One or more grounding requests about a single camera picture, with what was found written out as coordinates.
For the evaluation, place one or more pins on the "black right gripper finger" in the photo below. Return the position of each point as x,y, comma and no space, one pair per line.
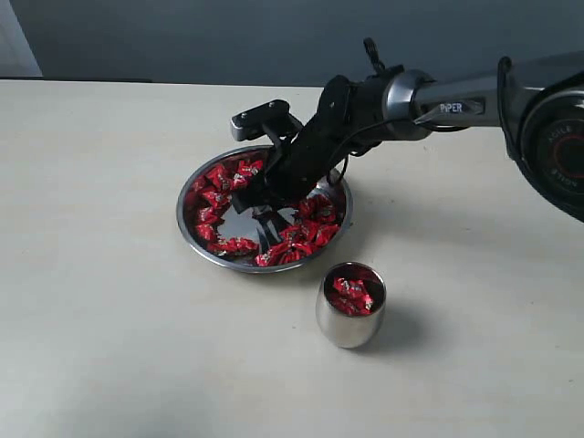
253,195
270,225

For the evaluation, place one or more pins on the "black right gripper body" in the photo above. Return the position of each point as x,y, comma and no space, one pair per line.
348,119

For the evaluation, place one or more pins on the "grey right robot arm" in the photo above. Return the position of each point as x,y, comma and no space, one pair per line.
537,104

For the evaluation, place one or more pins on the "round stainless steel plate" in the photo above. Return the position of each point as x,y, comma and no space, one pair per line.
244,224

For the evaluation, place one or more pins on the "stainless steel cup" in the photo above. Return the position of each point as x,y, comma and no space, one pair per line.
345,331

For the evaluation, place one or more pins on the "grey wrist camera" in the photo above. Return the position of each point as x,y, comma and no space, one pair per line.
272,119

